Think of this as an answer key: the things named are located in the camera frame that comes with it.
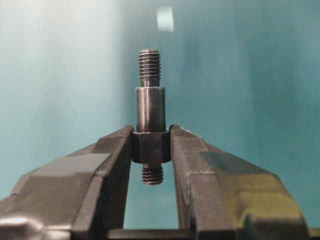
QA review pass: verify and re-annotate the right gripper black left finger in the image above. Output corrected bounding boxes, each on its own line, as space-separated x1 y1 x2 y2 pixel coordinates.
0 125 133 240

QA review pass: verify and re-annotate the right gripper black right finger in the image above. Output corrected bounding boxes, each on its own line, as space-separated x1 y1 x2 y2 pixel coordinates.
170 125 309 240

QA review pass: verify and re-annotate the dark threaded metal shaft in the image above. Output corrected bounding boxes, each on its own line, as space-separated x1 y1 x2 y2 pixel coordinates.
132 49 171 186

